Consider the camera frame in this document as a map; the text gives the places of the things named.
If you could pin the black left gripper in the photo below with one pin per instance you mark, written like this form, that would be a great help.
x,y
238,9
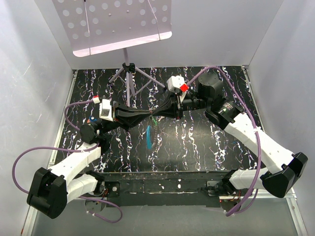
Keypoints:
x,y
125,118

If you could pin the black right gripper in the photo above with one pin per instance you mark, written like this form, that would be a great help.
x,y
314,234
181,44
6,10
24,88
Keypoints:
x,y
170,108

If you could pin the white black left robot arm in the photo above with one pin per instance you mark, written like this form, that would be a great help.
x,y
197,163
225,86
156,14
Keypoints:
x,y
52,189

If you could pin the colourful toy block car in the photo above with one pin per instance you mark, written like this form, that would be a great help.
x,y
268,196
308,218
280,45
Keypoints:
x,y
92,119

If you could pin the perforated music stand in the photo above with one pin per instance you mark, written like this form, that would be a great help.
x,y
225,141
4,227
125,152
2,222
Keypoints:
x,y
99,26

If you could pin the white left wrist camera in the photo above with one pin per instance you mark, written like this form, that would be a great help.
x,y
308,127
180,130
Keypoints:
x,y
105,108

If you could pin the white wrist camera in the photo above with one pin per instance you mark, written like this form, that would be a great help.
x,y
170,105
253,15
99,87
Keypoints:
x,y
105,108
176,85

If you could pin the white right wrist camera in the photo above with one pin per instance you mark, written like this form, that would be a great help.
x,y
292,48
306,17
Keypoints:
x,y
176,85

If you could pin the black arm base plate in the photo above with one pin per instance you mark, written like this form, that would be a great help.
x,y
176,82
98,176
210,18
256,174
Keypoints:
x,y
186,188

